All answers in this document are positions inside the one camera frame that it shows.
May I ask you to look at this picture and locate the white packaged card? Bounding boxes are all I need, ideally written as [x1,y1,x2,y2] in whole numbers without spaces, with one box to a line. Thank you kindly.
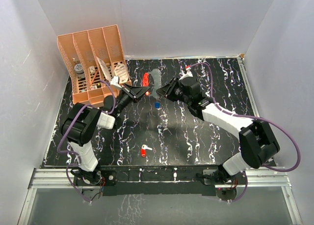
[96,57,112,83]

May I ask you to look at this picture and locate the round metal tin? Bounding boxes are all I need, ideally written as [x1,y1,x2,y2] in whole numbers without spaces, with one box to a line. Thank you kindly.
[74,63,85,79]

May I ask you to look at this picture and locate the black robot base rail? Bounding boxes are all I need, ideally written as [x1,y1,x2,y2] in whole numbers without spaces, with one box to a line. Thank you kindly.
[73,165,248,198]

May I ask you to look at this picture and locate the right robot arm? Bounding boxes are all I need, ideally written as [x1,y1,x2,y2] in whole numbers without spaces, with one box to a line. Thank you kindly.
[157,77,280,184]

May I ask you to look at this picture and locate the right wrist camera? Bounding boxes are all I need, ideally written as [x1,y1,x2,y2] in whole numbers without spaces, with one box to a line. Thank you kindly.
[179,65,193,80]

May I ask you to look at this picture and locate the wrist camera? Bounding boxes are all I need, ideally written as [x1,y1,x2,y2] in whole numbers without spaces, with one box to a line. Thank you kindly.
[179,65,193,80]
[110,76,122,90]

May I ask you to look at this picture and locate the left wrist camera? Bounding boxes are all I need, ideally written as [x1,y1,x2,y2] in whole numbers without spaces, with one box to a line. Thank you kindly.
[110,76,122,90]

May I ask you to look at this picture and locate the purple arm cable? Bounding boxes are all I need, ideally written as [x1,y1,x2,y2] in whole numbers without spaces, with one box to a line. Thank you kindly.
[56,80,118,205]
[187,62,301,202]

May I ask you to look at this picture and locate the peach plastic desk organizer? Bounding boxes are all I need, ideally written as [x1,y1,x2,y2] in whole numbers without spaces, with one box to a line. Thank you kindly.
[57,25,131,107]

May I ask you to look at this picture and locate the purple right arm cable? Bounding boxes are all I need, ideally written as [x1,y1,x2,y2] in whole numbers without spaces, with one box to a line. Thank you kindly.
[187,62,301,202]

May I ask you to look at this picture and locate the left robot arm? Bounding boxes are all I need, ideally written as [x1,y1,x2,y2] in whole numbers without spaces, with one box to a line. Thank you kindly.
[57,84,150,185]

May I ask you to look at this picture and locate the silver key with red tag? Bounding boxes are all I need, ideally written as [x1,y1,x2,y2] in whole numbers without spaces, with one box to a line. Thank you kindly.
[141,144,153,158]

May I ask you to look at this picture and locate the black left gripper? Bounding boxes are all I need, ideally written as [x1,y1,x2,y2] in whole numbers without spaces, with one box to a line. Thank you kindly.
[114,84,150,116]

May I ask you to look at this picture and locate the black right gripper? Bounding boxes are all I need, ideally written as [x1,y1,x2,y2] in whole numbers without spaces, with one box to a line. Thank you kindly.
[157,78,191,106]

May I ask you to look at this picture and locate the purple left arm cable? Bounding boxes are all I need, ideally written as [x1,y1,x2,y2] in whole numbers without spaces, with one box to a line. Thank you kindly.
[56,80,118,205]

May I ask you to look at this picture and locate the small white box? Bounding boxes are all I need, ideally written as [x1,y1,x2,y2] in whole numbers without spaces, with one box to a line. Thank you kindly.
[89,65,96,74]

